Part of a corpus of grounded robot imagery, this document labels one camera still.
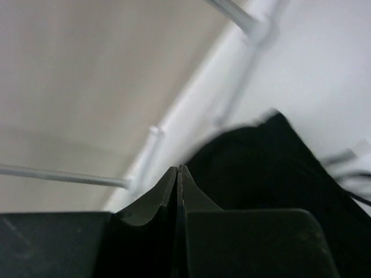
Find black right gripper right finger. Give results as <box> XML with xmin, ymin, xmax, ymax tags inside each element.
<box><xmin>177</xmin><ymin>166</ymin><xmax>339</xmax><ymax>277</ymax></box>

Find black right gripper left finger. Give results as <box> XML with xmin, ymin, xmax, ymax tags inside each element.
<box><xmin>94</xmin><ymin>167</ymin><xmax>177</xmax><ymax>277</ymax></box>

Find black trousers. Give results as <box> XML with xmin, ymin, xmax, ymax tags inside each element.
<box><xmin>186</xmin><ymin>112</ymin><xmax>370</xmax><ymax>277</ymax></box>

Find white left rack stand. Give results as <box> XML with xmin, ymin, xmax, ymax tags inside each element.
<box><xmin>104</xmin><ymin>1</ymin><xmax>279</xmax><ymax>211</ymax></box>

